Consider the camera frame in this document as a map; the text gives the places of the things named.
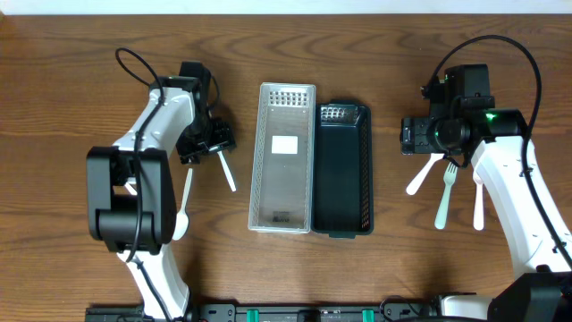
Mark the white plastic spoon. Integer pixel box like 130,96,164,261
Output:
217,151,237,192
172,168,193,241
124,182,138,196

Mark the mint green plastic fork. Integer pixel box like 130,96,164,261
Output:
434,163,458,230

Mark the pink plastic spoon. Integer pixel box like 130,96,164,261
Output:
406,153,444,196

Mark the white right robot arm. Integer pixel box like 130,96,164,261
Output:
400,64,571,321

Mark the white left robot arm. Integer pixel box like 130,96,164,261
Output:
85,62,236,321

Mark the clear plastic mesh basket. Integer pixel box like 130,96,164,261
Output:
248,82,315,234

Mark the pink plastic fork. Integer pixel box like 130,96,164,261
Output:
473,171,484,231

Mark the black plastic mesh basket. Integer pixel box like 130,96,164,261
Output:
311,100,374,239

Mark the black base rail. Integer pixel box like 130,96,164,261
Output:
84,298,455,322

